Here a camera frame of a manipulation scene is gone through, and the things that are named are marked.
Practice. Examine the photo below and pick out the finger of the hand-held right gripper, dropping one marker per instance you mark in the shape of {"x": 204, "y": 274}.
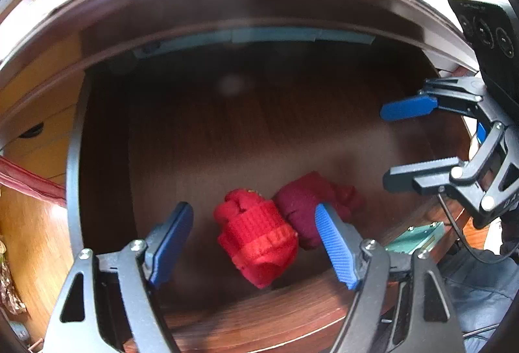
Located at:
{"x": 405, "y": 109}
{"x": 425, "y": 174}

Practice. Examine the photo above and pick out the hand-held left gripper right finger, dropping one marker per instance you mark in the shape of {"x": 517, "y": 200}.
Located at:
{"x": 336, "y": 247}

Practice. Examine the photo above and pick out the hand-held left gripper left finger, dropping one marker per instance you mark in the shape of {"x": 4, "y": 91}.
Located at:
{"x": 172, "y": 243}

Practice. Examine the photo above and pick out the dark maroon sock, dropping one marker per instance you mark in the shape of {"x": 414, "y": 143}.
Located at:
{"x": 300, "y": 203}

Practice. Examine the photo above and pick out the bright red sock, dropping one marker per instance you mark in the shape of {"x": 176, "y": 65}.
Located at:
{"x": 255, "y": 235}

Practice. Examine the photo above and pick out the brown wooden drawer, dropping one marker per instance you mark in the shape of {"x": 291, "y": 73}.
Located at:
{"x": 243, "y": 126}

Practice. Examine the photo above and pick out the person's dark clothing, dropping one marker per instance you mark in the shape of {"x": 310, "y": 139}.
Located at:
{"x": 478, "y": 288}

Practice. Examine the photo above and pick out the pinkish red cloth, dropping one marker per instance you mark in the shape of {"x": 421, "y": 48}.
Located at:
{"x": 28, "y": 178}

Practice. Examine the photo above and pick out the patterned bag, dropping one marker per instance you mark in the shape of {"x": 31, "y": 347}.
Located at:
{"x": 10, "y": 284}

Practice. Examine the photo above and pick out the light wooden cabinet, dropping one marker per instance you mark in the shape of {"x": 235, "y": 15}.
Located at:
{"x": 40, "y": 109}

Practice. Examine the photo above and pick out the green metal bracket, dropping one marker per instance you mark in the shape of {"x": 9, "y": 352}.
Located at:
{"x": 417, "y": 239}

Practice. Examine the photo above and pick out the grey metal rail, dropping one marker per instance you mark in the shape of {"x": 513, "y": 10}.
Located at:
{"x": 263, "y": 34}

